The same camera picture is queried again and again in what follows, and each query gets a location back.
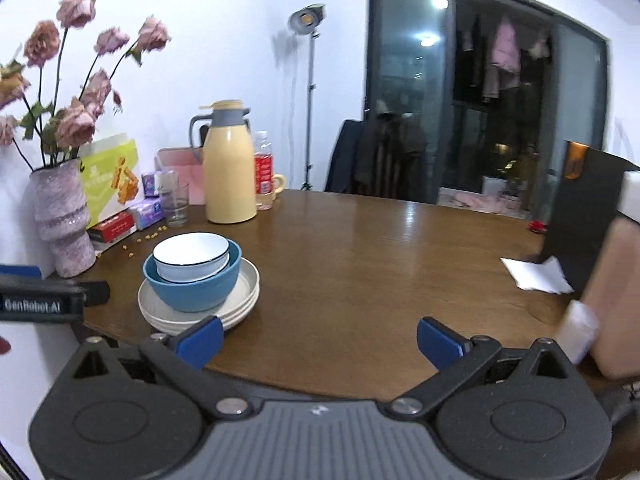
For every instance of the dark wooden chair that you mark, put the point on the dark wooden chair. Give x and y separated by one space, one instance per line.
387 170

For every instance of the scattered yellow crumbs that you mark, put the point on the scattered yellow crumbs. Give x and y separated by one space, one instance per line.
147 234

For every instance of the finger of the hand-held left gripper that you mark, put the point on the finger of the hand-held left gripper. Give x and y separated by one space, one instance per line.
96 294
20 270

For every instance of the clear glass tumbler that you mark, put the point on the clear glass tumbler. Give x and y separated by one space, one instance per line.
175 210

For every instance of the pink case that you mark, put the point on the pink case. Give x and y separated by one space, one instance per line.
620 300

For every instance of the studio light on tripod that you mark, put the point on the studio light on tripod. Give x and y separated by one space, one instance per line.
305 17

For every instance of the yellow bear mug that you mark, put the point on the yellow bear mug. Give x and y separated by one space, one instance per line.
283 182

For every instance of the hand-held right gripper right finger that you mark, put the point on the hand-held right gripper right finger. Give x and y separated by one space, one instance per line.
440 342

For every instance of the black jacket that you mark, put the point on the black jacket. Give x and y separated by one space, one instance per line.
407 150

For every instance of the hanging pink jacket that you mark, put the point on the hanging pink jacket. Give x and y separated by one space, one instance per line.
505 45

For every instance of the pink blanket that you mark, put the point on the pink blanket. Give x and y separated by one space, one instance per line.
480 202

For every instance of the blue bowl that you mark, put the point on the blue bowl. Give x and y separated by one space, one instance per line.
200 295

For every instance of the red box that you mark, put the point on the red box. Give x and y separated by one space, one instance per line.
112 227

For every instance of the pink box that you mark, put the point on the pink box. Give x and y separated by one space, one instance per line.
185 160

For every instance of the black paper bag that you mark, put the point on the black paper bag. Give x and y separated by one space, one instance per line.
590 210

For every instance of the red flower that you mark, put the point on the red flower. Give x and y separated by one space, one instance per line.
537 226

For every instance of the bunch of dried pink roses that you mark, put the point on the bunch of dried pink roses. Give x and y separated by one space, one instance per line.
75 125

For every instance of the white paper napkin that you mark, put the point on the white paper napkin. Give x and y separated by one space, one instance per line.
537 275

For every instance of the plastic bottle with red label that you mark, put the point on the plastic bottle with red label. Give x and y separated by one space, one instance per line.
263 170

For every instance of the hanging beige garment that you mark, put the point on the hanging beige garment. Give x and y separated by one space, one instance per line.
491 80

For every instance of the green snack box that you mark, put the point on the green snack box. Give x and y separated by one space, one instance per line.
105 170

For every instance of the navy jacket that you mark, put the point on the navy jacket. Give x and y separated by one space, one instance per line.
345 160

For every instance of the yellow thermos jug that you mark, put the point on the yellow thermos jug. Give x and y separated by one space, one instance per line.
230 175

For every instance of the black sliding glass door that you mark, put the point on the black sliding glass door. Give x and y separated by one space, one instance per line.
375 35

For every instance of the purple textured vase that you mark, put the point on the purple textured vase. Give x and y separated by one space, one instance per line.
62 220

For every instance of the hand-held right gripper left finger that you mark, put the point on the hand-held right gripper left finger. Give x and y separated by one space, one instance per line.
200 342

